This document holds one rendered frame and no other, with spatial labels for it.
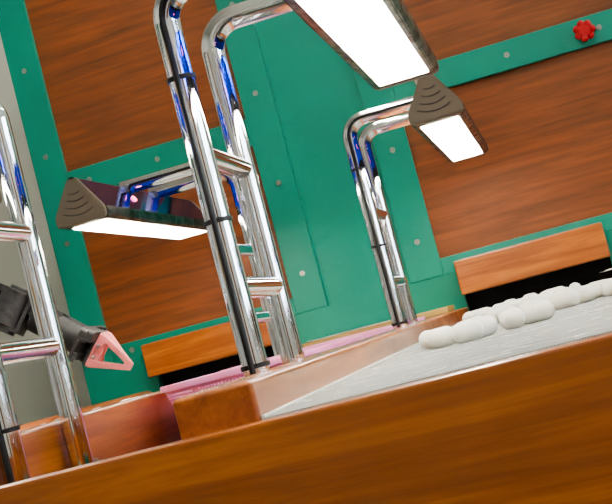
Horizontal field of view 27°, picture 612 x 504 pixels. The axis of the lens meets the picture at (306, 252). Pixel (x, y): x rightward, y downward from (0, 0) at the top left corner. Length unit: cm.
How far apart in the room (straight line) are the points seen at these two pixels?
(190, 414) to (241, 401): 3
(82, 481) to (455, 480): 23
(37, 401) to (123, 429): 222
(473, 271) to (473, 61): 43
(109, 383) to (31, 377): 95
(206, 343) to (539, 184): 76
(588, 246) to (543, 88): 34
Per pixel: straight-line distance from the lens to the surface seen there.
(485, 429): 75
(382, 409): 76
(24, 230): 130
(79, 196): 194
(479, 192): 260
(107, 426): 144
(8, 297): 232
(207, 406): 80
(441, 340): 122
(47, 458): 128
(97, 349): 227
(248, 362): 108
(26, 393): 370
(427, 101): 182
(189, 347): 264
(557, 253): 252
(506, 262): 252
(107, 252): 277
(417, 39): 127
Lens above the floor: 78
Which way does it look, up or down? 4 degrees up
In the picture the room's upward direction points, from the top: 15 degrees counter-clockwise
